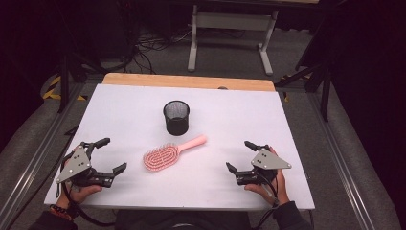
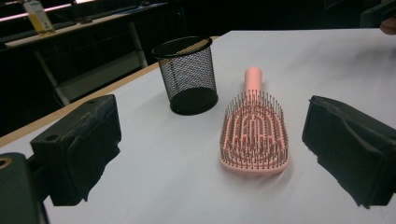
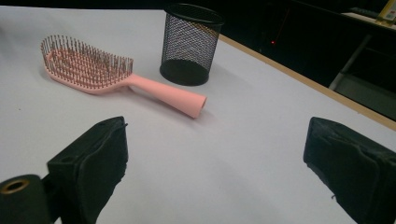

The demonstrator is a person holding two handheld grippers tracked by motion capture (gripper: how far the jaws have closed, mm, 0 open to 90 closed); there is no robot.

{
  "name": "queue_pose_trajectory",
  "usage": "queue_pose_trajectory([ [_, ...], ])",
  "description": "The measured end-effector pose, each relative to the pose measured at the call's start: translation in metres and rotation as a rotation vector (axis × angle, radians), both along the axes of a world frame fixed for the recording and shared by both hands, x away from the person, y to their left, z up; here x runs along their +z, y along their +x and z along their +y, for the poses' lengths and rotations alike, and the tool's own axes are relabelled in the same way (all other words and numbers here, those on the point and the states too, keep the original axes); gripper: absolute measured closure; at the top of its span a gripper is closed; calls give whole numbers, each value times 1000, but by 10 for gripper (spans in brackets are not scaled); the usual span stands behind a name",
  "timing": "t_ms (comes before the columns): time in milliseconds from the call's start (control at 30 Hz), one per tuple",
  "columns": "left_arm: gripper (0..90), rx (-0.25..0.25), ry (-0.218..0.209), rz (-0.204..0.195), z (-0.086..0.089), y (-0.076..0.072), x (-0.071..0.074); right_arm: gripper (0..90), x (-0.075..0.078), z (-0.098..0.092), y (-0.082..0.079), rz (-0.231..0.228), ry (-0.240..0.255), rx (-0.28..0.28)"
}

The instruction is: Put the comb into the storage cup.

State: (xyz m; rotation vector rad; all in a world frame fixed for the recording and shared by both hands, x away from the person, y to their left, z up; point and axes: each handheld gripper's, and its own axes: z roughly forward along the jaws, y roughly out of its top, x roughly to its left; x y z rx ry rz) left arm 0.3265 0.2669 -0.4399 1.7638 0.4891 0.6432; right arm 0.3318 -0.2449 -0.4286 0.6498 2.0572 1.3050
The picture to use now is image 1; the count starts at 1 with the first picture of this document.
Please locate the person's left hand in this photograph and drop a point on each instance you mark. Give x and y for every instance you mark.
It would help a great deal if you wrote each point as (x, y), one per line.
(81, 192)

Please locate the person's right hand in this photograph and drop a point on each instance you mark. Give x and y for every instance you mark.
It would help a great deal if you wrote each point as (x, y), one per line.
(281, 188)

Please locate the white table cover sheet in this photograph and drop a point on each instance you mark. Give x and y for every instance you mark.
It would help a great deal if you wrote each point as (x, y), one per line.
(223, 121)

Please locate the white metal desk frame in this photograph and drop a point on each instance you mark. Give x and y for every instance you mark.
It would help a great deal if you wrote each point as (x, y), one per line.
(234, 21)

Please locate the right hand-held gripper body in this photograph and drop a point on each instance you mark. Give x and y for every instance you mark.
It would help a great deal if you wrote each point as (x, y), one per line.
(268, 161)

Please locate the aluminium floor rail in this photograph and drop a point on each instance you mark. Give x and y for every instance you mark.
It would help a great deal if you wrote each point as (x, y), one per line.
(343, 166)
(35, 163)

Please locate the yellow black hazard tape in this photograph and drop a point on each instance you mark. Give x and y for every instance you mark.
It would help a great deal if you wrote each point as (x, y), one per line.
(52, 91)

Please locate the person's dark clothed body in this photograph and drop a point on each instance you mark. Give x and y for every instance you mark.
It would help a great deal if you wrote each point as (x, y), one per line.
(182, 221)

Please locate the black metal stand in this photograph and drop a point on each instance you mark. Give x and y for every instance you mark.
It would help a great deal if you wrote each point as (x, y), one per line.
(325, 92)
(65, 83)

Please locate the pink hairbrush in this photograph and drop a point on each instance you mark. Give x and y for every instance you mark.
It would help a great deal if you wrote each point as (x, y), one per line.
(161, 156)

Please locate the black mesh pen holder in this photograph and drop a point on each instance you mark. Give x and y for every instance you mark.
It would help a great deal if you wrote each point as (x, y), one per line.
(176, 123)

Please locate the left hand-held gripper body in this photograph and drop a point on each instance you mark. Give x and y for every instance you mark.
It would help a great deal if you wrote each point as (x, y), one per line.
(76, 164)

